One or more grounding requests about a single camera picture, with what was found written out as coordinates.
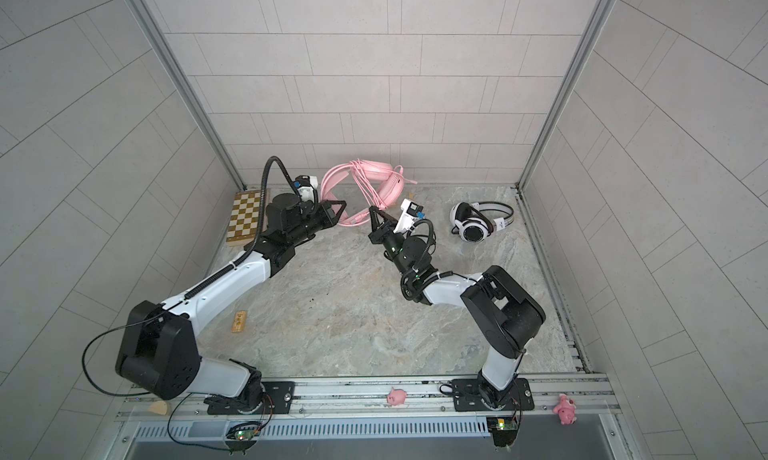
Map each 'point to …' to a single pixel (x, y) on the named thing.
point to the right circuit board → (504, 430)
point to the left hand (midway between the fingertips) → (354, 201)
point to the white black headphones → (474, 222)
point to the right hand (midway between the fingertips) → (369, 209)
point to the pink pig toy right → (566, 410)
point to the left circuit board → (244, 431)
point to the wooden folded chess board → (245, 218)
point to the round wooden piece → (159, 407)
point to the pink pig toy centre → (396, 397)
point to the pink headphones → (355, 190)
